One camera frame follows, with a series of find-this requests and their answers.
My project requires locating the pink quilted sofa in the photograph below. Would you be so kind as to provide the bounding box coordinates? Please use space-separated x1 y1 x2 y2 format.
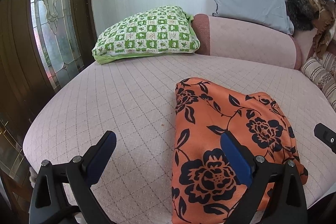
23 14 335 223

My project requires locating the black furry garment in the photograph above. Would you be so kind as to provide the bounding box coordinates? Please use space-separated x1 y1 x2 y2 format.
285 0 318 31

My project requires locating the orange black floral blouse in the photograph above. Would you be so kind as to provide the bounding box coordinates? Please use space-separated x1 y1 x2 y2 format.
171 78 308 223

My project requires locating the grey pillow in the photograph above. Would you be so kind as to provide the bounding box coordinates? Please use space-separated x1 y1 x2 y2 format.
213 0 294 35

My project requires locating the green white patterned pillow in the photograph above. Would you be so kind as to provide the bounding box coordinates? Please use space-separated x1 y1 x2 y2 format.
92 5 201 65

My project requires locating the striped floral cushion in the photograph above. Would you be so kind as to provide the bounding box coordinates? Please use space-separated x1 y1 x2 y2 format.
301 51 336 110

